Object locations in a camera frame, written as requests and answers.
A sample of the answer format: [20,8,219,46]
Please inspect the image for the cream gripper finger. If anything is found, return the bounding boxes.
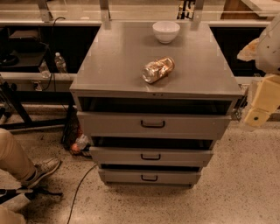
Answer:
[244,108,270,128]

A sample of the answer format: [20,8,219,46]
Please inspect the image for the grey drawer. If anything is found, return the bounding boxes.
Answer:
[77,112,231,140]
[99,169,200,186]
[89,147,213,167]

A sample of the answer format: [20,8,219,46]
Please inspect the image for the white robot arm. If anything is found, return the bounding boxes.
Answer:
[237,15,280,128]

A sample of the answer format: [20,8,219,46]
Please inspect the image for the grey top drawer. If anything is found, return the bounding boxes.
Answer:
[77,112,231,140]

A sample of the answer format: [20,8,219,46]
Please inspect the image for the grey metal drawer cabinet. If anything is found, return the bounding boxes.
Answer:
[70,22,242,173]

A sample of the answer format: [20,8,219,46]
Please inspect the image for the grey bottom drawer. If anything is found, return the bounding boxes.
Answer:
[99,169,200,186]

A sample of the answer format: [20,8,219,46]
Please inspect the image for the white ceramic bowl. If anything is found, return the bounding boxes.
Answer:
[152,21,180,44]

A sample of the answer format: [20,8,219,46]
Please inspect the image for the dark bag with items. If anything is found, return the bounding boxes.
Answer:
[61,108,90,157]

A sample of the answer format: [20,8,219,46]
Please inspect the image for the clear plastic water bottle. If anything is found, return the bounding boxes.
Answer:
[54,52,67,74]

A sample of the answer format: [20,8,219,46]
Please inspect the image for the grey sneaker shoe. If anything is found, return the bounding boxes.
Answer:
[22,157,60,188]

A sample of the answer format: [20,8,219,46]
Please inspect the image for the black tripod leg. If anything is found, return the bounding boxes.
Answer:
[0,187,63,204]

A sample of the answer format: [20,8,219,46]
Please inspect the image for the person leg beige trousers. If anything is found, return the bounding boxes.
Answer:
[0,129,36,182]

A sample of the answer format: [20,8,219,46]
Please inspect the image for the black floor cable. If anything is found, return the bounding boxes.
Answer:
[66,164,98,224]

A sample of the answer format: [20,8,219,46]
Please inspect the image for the black hanging cable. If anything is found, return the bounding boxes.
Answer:
[43,16,67,91]

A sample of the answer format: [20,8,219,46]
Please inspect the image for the black stand frame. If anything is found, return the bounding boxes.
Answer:
[0,82,74,130]

